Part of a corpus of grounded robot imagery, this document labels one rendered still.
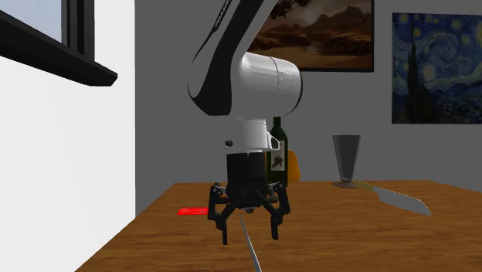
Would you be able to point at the black framed window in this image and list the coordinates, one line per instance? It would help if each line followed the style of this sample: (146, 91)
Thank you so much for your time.
(56, 56)

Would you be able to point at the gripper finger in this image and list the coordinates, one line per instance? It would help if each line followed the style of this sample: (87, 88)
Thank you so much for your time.
(275, 228)
(225, 231)

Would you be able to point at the desert landscape wall picture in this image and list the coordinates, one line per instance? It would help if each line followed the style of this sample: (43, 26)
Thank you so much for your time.
(331, 37)

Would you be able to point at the green wine bottle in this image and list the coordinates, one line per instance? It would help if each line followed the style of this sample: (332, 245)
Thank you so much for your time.
(283, 177)

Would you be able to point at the orange rounded object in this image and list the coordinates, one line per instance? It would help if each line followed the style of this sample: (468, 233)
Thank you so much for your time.
(294, 167)

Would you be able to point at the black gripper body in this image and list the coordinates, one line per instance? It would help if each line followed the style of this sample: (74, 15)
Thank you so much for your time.
(246, 177)

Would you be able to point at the grey conical cup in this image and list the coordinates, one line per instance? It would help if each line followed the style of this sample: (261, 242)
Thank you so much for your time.
(346, 158)

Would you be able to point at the thin grey pointed blade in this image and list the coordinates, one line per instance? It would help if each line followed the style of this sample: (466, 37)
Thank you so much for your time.
(251, 252)

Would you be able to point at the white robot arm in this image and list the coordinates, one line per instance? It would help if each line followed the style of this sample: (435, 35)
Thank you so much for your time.
(260, 83)

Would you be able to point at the blue starry night painting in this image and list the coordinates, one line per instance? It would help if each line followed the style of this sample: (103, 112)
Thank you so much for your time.
(440, 71)

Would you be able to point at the wooden table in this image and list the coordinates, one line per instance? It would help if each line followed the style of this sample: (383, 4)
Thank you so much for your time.
(339, 241)

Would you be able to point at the red flat object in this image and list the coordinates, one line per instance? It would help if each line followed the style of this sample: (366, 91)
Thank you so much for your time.
(192, 211)

